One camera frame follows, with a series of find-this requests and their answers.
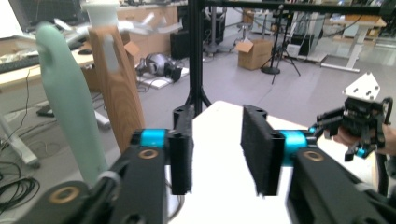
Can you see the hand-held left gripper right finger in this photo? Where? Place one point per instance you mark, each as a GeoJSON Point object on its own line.
{"type": "Point", "coordinates": [261, 155]}

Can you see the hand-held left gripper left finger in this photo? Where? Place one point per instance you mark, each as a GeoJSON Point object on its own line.
{"type": "Point", "coordinates": [182, 155]}

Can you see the white foam mat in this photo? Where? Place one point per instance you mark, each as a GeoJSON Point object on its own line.
{"type": "Point", "coordinates": [218, 155]}

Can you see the white foam board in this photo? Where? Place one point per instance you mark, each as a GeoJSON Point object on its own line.
{"type": "Point", "coordinates": [162, 83]}

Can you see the white desk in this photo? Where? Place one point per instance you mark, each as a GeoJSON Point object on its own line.
{"type": "Point", "coordinates": [356, 40]}

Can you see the black tripod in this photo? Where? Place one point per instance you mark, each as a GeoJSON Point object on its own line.
{"type": "Point", "coordinates": [275, 62]}

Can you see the grey and black bag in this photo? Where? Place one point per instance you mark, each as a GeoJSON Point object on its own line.
{"type": "Point", "coordinates": [155, 62]}

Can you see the small cardboard box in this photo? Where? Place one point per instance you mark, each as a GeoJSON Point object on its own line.
{"type": "Point", "coordinates": [255, 54]}

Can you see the black metal stand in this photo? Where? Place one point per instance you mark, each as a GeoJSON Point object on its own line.
{"type": "Point", "coordinates": [195, 46]}

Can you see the black speaker box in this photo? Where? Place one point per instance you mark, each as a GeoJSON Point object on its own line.
{"type": "Point", "coordinates": [179, 45]}

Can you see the large cardboard box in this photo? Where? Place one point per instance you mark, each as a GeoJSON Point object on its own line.
{"type": "Point", "coordinates": [132, 48]}

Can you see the black flat box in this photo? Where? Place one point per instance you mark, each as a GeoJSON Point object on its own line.
{"type": "Point", "coordinates": [45, 111]}

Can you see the white metal stand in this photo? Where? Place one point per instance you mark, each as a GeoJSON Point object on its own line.
{"type": "Point", "coordinates": [18, 146]}

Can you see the black keyboard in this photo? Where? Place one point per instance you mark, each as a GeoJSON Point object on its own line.
{"type": "Point", "coordinates": [18, 63]}

